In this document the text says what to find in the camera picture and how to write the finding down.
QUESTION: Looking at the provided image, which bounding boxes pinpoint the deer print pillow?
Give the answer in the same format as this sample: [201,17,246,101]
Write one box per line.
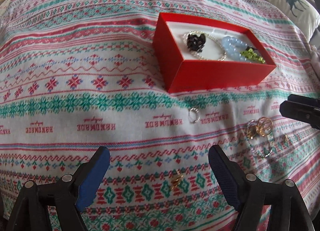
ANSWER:
[266,0,319,42]

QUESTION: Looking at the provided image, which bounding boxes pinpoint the red jewelry box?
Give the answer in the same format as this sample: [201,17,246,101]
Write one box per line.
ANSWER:
[152,13,276,93]

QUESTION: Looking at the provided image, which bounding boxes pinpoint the thin beaded necklace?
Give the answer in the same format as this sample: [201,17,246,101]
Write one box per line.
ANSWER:
[243,130,276,159]

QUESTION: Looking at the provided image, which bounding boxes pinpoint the clear bead bracelet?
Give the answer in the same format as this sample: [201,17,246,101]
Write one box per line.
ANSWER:
[182,30,228,62]

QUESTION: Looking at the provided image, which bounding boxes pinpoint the small gold stud earring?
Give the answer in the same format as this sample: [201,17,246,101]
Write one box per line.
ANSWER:
[283,134,290,145]

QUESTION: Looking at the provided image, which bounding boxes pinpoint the silver ring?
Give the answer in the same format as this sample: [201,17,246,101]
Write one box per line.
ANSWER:
[188,107,201,124]

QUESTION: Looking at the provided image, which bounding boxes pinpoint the black hair claw clip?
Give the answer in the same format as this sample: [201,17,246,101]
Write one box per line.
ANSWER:
[187,33,206,53]

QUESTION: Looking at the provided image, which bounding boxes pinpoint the blue bead bracelet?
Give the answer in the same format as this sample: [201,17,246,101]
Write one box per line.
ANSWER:
[221,35,251,62]

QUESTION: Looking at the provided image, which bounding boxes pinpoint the green bead bracelet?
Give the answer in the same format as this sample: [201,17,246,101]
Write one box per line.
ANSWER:
[240,45,266,65]

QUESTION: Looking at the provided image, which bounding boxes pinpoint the patterned handmade bedspread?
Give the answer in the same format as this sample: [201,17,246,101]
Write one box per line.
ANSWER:
[1,0,319,230]

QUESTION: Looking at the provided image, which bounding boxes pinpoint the gold hoop earrings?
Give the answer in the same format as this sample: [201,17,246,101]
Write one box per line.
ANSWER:
[245,117,273,139]

